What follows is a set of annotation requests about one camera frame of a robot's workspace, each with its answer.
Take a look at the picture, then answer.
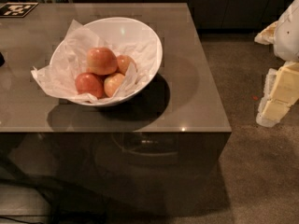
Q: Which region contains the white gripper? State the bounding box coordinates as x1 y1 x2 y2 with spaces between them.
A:
254 0 299 127

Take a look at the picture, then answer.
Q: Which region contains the red-yellow apple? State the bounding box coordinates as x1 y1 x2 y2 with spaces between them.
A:
87 47 118 76

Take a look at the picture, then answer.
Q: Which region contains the right back apple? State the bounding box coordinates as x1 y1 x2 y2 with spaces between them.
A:
117 55 136 75

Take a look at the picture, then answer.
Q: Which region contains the front right yellow apple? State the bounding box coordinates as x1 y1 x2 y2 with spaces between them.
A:
104 73 125 97

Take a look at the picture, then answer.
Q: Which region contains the white bowl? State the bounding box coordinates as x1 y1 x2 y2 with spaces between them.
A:
50 16 164 107

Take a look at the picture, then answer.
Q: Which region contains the front left red apple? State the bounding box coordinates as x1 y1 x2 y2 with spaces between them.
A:
75 73 104 99

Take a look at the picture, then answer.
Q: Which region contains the white crumpled paper liner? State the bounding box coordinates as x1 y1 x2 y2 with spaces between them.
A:
30 19 159 105

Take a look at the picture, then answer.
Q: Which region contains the black white fiducial marker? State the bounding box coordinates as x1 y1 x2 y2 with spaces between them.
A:
0 2 37 18

